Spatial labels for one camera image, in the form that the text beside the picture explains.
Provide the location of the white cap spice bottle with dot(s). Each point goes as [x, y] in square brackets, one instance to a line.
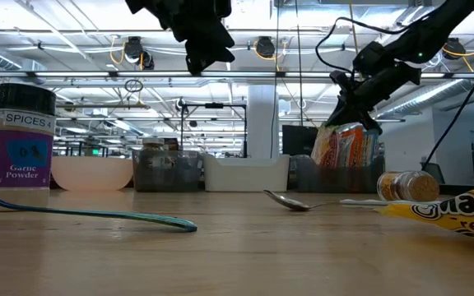
[152, 144]

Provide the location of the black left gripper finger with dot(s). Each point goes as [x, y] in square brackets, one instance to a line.
[220, 37]
[200, 57]

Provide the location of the black metal rack frame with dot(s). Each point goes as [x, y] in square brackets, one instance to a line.
[80, 144]

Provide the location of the garlic powder spice jar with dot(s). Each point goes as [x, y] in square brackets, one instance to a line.
[19, 156]

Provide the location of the black monitor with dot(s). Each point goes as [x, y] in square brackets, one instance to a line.
[298, 141]

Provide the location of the black metal stand frame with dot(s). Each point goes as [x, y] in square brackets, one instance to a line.
[214, 105]

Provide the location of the pale pink bowl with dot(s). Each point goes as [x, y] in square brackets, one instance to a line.
[93, 174]

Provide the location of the lime chili shrimp ramen packet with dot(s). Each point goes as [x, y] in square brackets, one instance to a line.
[323, 146]

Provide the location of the orange ramen packet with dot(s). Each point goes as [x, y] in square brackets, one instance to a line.
[350, 146]

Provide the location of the brown spice pouch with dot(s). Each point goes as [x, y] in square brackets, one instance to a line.
[171, 144]

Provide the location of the yellow ramen packet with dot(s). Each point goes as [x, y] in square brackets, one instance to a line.
[459, 218]

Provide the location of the white plastic bin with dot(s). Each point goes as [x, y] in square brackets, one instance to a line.
[245, 177]

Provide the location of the iridescent rainbow metal spoon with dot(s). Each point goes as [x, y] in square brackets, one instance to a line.
[179, 224]

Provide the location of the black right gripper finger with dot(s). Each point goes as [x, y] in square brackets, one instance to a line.
[340, 115]
[368, 121]

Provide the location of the blue white food box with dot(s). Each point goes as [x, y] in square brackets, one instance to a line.
[370, 144]

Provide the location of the glass jar brown spice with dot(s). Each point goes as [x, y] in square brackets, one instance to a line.
[416, 187]

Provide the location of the long ceiling light strip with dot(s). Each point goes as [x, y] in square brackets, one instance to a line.
[97, 74]

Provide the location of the grey translucent bin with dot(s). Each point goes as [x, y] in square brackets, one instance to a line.
[179, 177]
[335, 181]

